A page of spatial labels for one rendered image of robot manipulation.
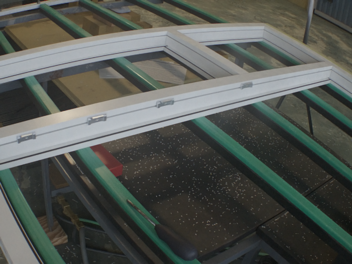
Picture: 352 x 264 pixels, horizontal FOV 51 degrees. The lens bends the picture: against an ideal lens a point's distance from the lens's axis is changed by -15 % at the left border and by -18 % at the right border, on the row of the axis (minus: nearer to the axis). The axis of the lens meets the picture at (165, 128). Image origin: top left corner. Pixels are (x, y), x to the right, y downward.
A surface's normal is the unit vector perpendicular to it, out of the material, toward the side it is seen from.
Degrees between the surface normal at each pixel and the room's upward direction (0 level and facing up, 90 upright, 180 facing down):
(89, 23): 90
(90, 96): 0
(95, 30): 90
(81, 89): 0
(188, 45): 90
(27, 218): 0
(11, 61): 90
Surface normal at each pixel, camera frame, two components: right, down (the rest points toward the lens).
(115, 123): 0.58, 0.50
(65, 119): 0.14, -0.84
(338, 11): -0.80, 0.21
